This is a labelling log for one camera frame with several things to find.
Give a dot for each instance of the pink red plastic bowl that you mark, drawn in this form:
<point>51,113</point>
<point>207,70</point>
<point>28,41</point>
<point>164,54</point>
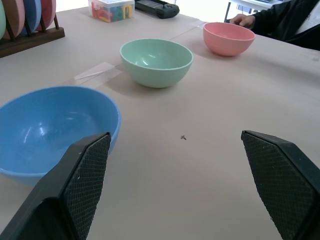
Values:
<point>226,37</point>

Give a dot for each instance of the red plate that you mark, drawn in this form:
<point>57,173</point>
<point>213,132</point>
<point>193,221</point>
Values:
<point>48,12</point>

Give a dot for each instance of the dark wooden plate rack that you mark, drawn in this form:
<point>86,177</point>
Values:
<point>32,37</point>

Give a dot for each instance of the blue plastic bowl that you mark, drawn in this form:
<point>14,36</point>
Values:
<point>45,130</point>

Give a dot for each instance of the blue plate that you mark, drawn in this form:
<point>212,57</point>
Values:
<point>32,15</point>

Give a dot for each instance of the green plastic bowl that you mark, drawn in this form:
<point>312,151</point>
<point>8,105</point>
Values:
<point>156,61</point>

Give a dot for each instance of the clear box of coloured letters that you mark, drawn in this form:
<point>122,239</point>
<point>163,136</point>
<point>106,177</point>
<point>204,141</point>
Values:
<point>111,10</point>

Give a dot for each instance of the person's bare hand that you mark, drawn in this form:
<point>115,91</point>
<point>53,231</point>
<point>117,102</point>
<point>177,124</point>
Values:
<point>243,20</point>

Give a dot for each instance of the green plate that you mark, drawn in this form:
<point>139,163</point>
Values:
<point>2,20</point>

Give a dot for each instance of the small dark screw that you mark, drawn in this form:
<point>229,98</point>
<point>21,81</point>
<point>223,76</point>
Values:
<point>183,137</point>

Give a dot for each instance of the clear tape strip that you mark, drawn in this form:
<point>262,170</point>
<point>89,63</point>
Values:
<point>93,71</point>

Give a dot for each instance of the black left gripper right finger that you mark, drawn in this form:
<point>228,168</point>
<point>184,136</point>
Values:
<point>282,185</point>

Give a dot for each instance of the pink plate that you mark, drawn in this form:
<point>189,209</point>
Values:
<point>16,15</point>

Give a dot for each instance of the black remote controller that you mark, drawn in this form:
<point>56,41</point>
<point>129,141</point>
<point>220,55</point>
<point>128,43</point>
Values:
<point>160,8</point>

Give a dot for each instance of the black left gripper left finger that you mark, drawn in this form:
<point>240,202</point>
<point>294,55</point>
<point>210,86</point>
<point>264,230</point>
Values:
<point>75,190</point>

